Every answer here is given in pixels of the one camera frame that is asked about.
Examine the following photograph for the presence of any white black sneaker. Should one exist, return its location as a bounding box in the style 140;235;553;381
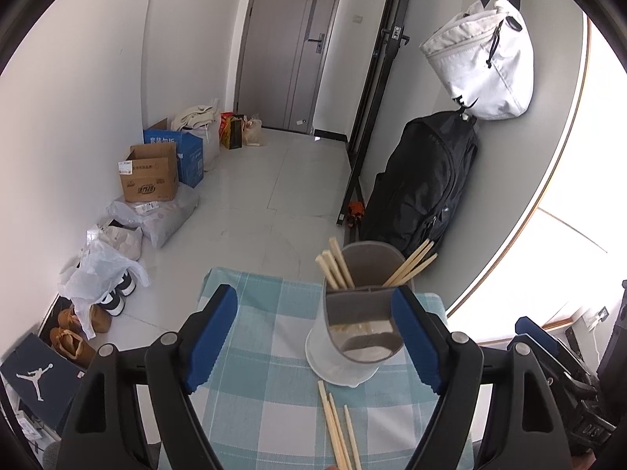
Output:
95;289;125;316
118;269;140;297

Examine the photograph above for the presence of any orange black tool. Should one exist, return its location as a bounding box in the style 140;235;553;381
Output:
345;200;367;228

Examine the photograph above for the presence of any blue white checkered tablecloth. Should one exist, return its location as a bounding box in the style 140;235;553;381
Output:
157;267;476;470

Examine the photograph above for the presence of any yellow black paper bag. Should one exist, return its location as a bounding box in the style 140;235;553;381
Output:
223;115;244;150

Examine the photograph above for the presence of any black backpack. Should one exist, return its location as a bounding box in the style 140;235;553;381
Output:
360;110;480;260

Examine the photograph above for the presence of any beige folded cloth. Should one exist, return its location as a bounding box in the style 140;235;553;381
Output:
174;104;221;133

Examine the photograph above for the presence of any black framed glass door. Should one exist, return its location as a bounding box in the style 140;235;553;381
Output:
335;0;419;228

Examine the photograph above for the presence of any grey plastic parcel bag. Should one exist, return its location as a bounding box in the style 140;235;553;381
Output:
140;188;201;249

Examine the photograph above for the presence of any black glass door handle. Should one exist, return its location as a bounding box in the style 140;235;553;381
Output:
381;24;412;46

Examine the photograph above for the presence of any white crumpled plastic bag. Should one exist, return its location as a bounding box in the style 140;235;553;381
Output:
59;240;150;341

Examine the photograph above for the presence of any white shoulder bag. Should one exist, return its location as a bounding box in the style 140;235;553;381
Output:
419;0;535;121

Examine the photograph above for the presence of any blue cardboard box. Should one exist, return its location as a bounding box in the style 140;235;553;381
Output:
143;117;204;188

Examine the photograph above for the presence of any white plastic parcel bag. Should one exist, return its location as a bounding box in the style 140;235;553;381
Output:
108;200;148;228

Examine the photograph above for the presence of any beige plastic bag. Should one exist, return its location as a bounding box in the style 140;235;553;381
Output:
242;115;264;148

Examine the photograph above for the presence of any dark blue shoe box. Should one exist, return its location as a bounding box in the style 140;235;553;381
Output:
0;332;88;436

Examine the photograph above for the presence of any bunch of chopsticks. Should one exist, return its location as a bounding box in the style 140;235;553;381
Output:
315;236;438;291

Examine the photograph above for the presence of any white translucent sack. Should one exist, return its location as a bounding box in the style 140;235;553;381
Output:
183;125;221;172

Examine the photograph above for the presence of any wooden chopstick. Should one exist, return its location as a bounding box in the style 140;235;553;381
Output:
327;393;355;470
317;380;348;470
343;404;364;470

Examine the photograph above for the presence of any grey entrance door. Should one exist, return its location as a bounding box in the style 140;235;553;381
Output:
234;0;350;134

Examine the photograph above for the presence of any white grey utensil holder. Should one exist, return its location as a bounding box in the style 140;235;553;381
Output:
304;241;417;387

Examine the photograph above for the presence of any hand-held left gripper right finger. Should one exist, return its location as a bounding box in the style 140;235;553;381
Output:
390;285;574;470

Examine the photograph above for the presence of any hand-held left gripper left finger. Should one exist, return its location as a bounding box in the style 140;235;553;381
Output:
56;284;240;470

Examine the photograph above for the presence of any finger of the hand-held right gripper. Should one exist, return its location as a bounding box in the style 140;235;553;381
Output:
514;316;596;392

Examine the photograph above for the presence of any brown cardboard box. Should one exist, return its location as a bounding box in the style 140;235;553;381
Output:
118;142;179;204

